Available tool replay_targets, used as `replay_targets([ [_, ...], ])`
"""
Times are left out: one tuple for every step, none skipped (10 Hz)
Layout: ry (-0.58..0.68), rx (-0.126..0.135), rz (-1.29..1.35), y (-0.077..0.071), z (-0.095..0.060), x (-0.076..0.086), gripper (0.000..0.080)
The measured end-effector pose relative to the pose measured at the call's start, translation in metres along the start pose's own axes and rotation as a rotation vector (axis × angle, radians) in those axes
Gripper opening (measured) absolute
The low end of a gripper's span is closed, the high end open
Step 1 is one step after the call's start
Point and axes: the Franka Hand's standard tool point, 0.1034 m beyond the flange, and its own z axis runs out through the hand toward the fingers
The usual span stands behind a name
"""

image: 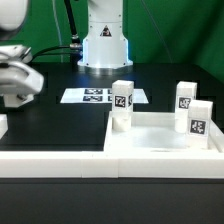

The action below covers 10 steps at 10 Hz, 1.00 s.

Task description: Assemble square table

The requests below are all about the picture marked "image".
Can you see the white marker sheet with tags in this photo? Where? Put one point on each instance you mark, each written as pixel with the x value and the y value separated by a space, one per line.
pixel 97 95

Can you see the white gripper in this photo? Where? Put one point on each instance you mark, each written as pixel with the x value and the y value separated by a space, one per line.
pixel 16 76

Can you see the white fence obstacle frame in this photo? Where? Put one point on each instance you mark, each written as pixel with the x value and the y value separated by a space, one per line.
pixel 105 165

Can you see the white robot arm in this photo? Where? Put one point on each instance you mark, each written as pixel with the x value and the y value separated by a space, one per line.
pixel 104 48

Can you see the white square table top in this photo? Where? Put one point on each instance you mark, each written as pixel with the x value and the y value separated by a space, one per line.
pixel 155 132

